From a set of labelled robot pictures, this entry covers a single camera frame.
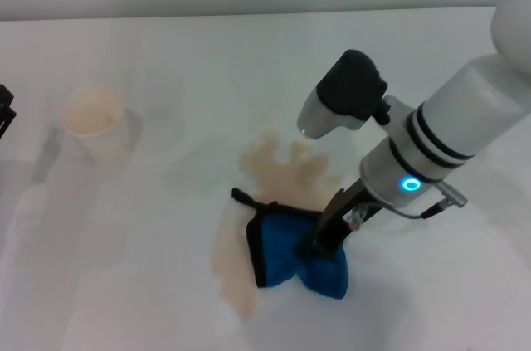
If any brown liquid stain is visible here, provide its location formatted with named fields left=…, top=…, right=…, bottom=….
left=211, top=129, right=346, bottom=322

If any clear cable plug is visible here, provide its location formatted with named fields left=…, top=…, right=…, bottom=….
left=349, top=207, right=369, bottom=232

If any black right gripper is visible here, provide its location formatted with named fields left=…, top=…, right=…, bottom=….
left=294, top=178, right=383, bottom=263

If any blue rag with black trim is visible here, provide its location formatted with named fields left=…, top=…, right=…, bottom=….
left=231, top=187, right=350, bottom=302

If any white paper cup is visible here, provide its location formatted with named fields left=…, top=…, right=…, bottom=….
left=59, top=84, right=134, bottom=163

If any black cable with metal connector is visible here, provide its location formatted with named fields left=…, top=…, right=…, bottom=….
left=387, top=181, right=469, bottom=220

